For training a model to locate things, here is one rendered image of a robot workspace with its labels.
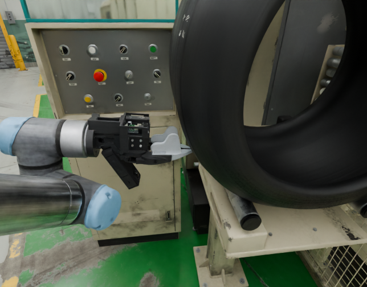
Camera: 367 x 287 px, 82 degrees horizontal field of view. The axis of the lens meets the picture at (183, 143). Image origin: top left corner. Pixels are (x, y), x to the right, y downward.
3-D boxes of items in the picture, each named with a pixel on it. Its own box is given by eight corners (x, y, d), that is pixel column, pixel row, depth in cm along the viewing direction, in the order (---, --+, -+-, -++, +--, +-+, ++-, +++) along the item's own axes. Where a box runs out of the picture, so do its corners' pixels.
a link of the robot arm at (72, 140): (63, 164, 41) (77, 144, 48) (88, 165, 41) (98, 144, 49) (57, 129, 37) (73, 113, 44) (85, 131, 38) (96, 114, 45)
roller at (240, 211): (219, 147, 75) (207, 150, 75) (217, 136, 73) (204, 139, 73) (262, 229, 45) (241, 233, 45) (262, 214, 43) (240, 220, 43)
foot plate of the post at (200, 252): (192, 247, 137) (192, 244, 135) (233, 243, 140) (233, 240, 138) (200, 293, 114) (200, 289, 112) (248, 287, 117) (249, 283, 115)
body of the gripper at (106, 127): (151, 128, 39) (82, 124, 37) (149, 167, 43) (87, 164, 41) (152, 113, 46) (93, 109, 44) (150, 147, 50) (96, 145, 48)
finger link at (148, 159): (172, 159, 42) (126, 157, 41) (171, 165, 43) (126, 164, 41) (170, 147, 46) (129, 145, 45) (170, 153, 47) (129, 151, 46)
